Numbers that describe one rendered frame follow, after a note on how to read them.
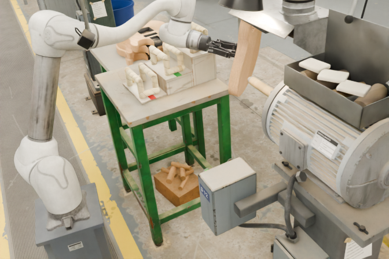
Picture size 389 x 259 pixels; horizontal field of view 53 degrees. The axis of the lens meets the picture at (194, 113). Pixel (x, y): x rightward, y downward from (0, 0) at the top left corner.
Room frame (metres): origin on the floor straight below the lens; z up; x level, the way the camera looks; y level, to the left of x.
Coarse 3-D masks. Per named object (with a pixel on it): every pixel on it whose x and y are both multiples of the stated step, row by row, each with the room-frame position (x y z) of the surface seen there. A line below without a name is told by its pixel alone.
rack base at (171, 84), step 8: (160, 64) 1.98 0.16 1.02; (176, 64) 1.96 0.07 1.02; (160, 72) 1.87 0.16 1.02; (184, 72) 1.85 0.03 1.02; (192, 72) 1.85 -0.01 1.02; (160, 80) 1.84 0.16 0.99; (168, 80) 1.79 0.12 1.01; (176, 80) 1.81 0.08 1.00; (184, 80) 1.83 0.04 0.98; (192, 80) 1.85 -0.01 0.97; (168, 88) 1.78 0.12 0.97; (176, 88) 1.80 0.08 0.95; (184, 88) 1.82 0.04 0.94
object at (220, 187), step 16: (240, 160) 0.97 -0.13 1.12; (208, 176) 0.91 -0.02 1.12; (224, 176) 0.90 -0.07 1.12; (240, 176) 0.90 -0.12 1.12; (208, 192) 0.86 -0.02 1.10; (224, 192) 0.86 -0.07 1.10; (240, 192) 0.88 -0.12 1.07; (208, 208) 0.87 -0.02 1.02; (224, 208) 0.86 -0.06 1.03; (208, 224) 0.88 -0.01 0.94; (224, 224) 0.86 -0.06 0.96; (240, 224) 0.88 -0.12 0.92; (256, 224) 0.88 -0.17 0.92; (272, 224) 0.84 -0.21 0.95
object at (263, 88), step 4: (252, 80) 1.24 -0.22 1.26; (256, 80) 1.23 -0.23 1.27; (252, 84) 1.23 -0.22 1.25; (256, 84) 1.21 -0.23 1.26; (260, 84) 1.20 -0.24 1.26; (264, 84) 1.19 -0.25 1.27; (256, 88) 1.21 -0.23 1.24; (260, 88) 1.19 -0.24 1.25; (264, 88) 1.18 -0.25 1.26; (268, 88) 1.16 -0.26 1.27; (272, 88) 1.16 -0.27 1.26; (264, 92) 1.17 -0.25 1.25; (268, 92) 1.15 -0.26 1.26; (268, 96) 1.15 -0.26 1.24
